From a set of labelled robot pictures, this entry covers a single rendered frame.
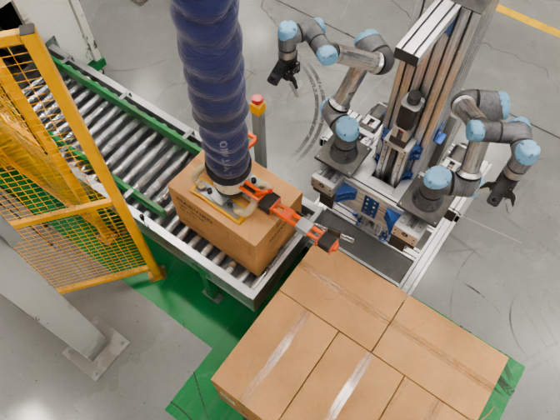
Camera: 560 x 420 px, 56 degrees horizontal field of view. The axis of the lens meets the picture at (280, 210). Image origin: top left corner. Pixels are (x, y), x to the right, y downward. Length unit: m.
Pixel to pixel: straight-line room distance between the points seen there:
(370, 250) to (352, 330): 0.74
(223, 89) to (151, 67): 2.78
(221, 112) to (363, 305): 1.41
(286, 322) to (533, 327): 1.69
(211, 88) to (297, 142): 2.19
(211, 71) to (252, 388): 1.62
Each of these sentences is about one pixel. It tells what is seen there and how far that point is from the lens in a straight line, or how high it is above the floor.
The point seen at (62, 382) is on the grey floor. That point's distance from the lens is 3.63.
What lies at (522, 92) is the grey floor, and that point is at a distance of 4.88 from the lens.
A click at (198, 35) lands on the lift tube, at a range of 1.82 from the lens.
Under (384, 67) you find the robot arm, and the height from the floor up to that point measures 1.65.
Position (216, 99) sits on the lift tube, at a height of 1.78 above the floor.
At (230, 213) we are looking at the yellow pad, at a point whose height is 0.97.
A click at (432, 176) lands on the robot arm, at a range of 2.54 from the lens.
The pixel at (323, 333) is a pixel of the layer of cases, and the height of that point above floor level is 0.54.
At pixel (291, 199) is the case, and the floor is 0.95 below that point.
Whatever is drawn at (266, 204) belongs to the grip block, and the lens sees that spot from 2.55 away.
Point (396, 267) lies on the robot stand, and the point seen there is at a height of 0.21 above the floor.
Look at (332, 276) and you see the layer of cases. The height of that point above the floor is 0.54.
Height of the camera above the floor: 3.31
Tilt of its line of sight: 61 degrees down
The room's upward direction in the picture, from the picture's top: straight up
